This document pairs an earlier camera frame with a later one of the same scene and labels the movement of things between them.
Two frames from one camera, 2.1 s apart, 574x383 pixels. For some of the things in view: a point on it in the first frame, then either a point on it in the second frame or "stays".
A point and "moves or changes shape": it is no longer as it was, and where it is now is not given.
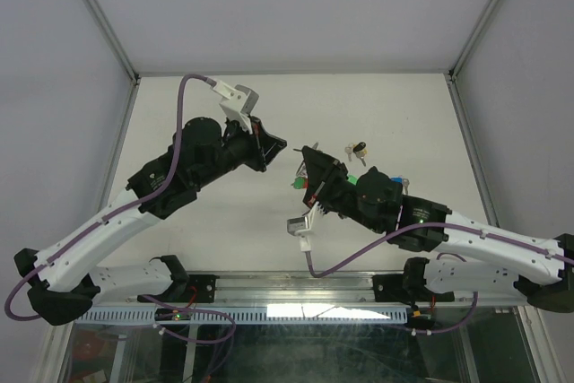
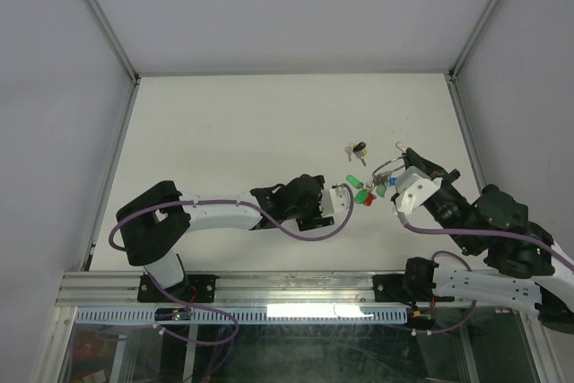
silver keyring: [302, 169] moves or changes shape
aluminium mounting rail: [303, 290] stays
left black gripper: [265, 148] to [316, 218]
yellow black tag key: [360, 151] stays
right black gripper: [323, 173] to [434, 171]
